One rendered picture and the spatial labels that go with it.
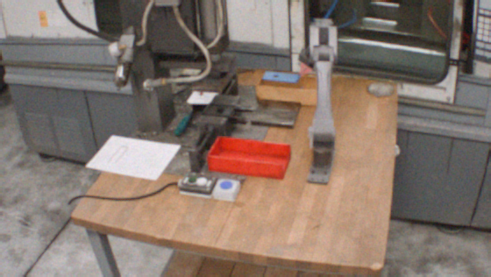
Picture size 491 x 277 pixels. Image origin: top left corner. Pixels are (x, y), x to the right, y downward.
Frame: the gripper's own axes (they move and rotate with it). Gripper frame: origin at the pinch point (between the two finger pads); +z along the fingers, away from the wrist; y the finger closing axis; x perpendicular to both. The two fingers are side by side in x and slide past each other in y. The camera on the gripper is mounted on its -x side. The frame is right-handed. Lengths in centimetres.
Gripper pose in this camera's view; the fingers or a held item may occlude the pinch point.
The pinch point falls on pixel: (300, 74)
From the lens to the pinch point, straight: 209.7
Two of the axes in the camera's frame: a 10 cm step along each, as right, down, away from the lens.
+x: -2.8, 5.3, -8.0
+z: -4.6, 6.6, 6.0
